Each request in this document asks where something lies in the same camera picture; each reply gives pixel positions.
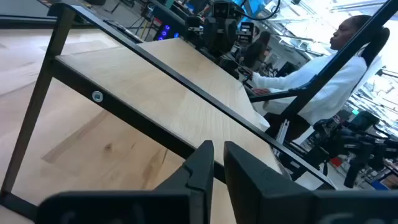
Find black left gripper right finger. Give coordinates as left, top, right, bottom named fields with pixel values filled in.
left=223, top=141, right=398, bottom=224

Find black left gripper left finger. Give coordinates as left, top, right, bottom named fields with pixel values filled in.
left=35, top=139, right=215, bottom=224

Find person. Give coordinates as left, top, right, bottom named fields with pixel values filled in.
left=242, top=30, right=272, bottom=71
left=248, top=14, right=391, bottom=142

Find black computer blue lights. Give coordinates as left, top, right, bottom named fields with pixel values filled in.
left=152, top=5, right=188, bottom=42

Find wooden shelf black metal frame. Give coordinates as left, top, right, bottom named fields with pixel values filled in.
left=0, top=2, right=338, bottom=222

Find black metal rig frame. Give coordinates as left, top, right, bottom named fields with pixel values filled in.
left=248, top=0, right=398, bottom=131

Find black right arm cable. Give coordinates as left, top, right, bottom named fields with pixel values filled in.
left=236, top=0, right=282, bottom=22

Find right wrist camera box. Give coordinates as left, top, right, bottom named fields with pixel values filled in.
left=213, top=1, right=231, bottom=19

